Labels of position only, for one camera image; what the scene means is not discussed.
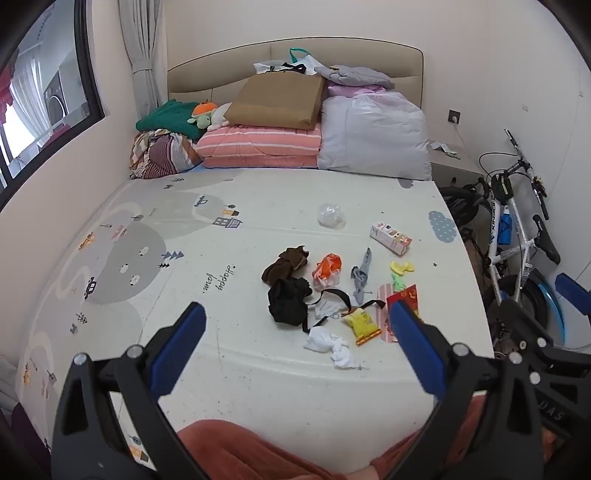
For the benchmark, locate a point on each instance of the orange wrapper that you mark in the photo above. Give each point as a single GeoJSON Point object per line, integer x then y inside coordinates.
{"type": "Point", "coordinates": [325, 270]}

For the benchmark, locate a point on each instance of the dark framed window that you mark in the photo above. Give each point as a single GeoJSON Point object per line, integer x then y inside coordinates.
{"type": "Point", "coordinates": [46, 92]}

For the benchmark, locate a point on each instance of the orange and green plush toy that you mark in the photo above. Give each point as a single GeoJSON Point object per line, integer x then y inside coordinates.
{"type": "Point", "coordinates": [203, 110]}

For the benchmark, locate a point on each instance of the pink carton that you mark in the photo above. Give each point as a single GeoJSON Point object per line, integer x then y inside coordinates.
{"type": "Point", "coordinates": [390, 237]}

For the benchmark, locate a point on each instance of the brown paper bag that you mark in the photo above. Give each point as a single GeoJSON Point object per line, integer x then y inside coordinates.
{"type": "Point", "coordinates": [277, 99]}

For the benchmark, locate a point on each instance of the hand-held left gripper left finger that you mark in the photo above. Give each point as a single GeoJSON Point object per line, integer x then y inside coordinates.
{"type": "Point", "coordinates": [184, 341]}

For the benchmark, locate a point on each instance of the purple cloth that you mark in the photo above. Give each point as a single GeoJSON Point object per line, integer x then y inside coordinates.
{"type": "Point", "coordinates": [25, 429]}

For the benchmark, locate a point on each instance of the white and blue bicycle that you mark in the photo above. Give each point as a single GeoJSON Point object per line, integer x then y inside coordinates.
{"type": "Point", "coordinates": [517, 221]}

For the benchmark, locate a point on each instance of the green cloth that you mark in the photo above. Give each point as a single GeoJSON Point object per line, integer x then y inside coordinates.
{"type": "Point", "coordinates": [398, 281]}

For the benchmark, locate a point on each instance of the grey nightstand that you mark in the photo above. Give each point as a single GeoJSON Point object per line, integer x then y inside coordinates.
{"type": "Point", "coordinates": [455, 166]}

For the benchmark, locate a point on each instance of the pink striped wrapper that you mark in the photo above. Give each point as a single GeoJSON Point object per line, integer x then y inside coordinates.
{"type": "Point", "coordinates": [383, 304]}

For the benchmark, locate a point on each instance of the yellow green toy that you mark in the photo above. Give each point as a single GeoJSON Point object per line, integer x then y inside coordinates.
{"type": "Point", "coordinates": [399, 266]}

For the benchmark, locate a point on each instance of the plaid striped blanket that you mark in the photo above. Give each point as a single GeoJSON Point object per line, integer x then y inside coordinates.
{"type": "Point", "coordinates": [161, 154]}

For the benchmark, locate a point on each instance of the blue water bottle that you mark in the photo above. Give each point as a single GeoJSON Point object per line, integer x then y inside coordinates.
{"type": "Point", "coordinates": [504, 228]}

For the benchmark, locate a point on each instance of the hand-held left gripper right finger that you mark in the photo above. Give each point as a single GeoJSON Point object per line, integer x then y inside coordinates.
{"type": "Point", "coordinates": [415, 350]}

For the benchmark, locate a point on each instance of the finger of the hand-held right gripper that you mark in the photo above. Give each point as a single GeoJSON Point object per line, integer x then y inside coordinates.
{"type": "Point", "coordinates": [573, 291]}
{"type": "Point", "coordinates": [526, 330]}

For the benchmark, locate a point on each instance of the grey folded clothing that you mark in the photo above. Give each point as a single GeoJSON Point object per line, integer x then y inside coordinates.
{"type": "Point", "coordinates": [355, 76]}

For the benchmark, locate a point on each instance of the brown sock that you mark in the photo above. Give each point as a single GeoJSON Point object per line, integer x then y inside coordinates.
{"type": "Point", "coordinates": [281, 267]}

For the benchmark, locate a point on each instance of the white paper tag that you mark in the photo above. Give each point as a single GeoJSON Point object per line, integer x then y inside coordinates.
{"type": "Point", "coordinates": [445, 148]}

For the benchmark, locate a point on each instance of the black cloth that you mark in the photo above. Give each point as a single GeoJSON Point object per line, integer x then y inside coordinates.
{"type": "Point", "coordinates": [286, 302]}

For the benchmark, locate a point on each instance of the beige bed headboard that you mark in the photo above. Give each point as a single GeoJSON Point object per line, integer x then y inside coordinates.
{"type": "Point", "coordinates": [217, 69]}

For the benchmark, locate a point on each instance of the small white cloth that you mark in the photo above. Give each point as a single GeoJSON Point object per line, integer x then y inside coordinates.
{"type": "Point", "coordinates": [325, 307]}

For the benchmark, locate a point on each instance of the pink striped quilt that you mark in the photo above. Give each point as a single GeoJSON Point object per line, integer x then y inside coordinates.
{"type": "Point", "coordinates": [258, 143]}

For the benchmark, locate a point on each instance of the red packet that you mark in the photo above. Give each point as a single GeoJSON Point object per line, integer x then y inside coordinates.
{"type": "Point", "coordinates": [406, 295]}

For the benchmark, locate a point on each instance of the person's rust trousers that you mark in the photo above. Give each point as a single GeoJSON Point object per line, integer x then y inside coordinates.
{"type": "Point", "coordinates": [231, 447]}

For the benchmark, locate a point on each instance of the grey sock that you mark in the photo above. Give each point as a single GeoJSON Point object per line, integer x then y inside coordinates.
{"type": "Point", "coordinates": [360, 277]}

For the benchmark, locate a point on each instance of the lilac folded cloth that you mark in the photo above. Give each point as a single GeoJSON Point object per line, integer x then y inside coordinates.
{"type": "Point", "coordinates": [351, 91]}

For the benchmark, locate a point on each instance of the lavender quilt in clear bag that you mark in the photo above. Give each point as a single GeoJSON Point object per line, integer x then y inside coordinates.
{"type": "Point", "coordinates": [369, 134]}

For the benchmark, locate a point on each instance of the clear crumpled plastic bag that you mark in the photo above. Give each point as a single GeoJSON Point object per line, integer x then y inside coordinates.
{"type": "Point", "coordinates": [330, 214]}

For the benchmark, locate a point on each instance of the dark green clothing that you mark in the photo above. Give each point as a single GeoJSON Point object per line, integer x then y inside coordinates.
{"type": "Point", "coordinates": [168, 115]}

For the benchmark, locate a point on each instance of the wall socket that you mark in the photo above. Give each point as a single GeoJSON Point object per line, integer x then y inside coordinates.
{"type": "Point", "coordinates": [454, 116]}

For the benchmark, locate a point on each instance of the grey curtain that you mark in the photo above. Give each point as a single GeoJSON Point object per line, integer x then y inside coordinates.
{"type": "Point", "coordinates": [143, 55]}

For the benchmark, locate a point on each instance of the printed play mat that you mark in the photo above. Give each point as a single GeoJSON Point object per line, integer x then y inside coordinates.
{"type": "Point", "coordinates": [277, 207]}

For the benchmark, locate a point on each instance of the yellow snack packet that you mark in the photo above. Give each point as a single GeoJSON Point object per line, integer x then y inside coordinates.
{"type": "Point", "coordinates": [362, 325]}

